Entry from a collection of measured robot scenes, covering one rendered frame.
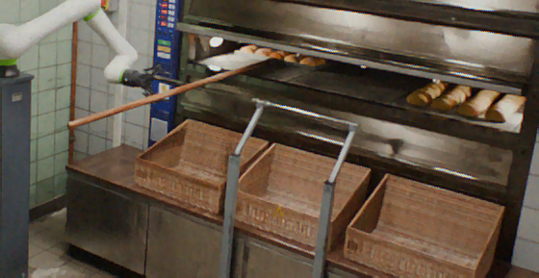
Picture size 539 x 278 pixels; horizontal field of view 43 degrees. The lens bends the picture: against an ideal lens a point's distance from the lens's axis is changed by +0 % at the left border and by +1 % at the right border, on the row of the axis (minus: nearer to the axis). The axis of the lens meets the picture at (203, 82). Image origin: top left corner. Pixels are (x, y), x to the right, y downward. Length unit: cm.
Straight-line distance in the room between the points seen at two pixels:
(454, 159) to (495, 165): 18
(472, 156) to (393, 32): 68
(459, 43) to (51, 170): 270
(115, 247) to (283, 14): 158
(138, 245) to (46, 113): 117
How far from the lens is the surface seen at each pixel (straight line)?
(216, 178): 390
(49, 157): 463
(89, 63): 449
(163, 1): 402
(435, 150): 348
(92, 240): 405
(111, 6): 424
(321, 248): 315
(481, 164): 344
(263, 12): 370
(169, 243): 368
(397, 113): 348
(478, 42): 334
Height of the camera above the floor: 205
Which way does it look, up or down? 14 degrees down
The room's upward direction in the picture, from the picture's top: 4 degrees clockwise
